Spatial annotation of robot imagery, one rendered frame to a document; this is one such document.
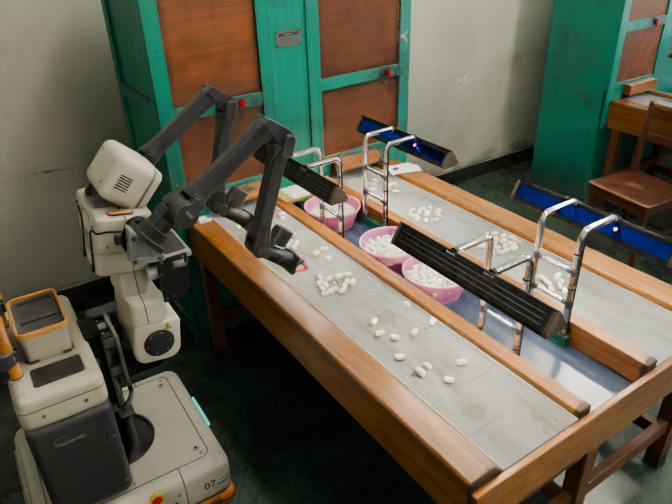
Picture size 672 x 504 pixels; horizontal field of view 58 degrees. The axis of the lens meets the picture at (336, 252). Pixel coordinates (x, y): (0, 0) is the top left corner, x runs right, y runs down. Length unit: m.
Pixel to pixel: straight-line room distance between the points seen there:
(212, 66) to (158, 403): 1.42
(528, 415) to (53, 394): 1.36
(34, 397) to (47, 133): 1.83
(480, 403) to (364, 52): 1.91
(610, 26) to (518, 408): 3.19
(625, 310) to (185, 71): 1.94
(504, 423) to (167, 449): 1.25
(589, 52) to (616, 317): 2.70
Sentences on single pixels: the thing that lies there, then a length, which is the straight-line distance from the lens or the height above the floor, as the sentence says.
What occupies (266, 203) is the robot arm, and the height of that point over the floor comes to 1.18.
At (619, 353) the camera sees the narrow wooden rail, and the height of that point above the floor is 0.75.
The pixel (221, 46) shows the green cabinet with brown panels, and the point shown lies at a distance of 2.76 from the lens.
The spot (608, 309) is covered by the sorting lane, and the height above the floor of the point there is 0.74.
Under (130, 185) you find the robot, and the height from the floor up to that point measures 1.30.
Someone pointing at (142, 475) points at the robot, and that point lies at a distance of 2.38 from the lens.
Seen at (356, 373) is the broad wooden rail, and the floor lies 0.76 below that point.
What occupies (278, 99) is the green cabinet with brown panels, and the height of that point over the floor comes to 1.22.
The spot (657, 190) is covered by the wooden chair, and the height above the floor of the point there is 0.46.
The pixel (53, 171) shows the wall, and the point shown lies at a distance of 3.57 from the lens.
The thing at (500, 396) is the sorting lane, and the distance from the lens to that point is 1.90.
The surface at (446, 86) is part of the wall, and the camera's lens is 4.68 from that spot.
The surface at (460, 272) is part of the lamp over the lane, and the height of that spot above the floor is 1.08.
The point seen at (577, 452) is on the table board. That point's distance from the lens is 1.95.
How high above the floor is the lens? 2.02
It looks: 30 degrees down
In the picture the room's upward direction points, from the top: 2 degrees counter-clockwise
